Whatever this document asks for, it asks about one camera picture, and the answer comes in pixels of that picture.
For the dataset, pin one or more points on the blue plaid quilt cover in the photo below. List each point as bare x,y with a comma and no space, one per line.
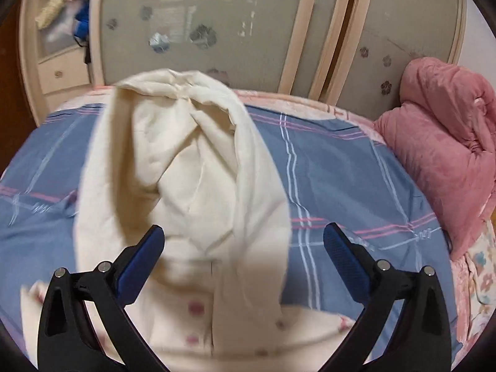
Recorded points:
348,170

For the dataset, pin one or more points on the yellow cloth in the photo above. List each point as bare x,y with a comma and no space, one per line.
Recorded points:
50,9

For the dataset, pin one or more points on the clothes in open wardrobe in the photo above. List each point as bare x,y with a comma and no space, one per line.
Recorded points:
58,35

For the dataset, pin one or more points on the pink quilt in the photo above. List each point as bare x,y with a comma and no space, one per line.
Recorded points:
438,143

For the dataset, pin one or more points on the pink and white hooded jacket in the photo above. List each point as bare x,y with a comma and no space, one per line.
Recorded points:
193,182

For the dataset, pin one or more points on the cream wardrobe drawer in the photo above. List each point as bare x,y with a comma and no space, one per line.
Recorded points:
58,73

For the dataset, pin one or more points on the floral bed sheet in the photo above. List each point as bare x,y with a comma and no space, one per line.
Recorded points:
480,279

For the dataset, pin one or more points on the cream open wardrobe shelf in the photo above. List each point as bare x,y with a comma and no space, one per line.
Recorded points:
31,66

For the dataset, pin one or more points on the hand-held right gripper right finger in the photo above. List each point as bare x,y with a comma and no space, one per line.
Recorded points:
347,263

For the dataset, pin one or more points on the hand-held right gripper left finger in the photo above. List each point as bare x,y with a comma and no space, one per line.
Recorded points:
141,263

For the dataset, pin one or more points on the frosted flower sliding door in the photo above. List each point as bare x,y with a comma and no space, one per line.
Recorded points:
407,27
213,15

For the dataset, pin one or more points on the blue garment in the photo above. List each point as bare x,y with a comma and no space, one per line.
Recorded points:
82,19

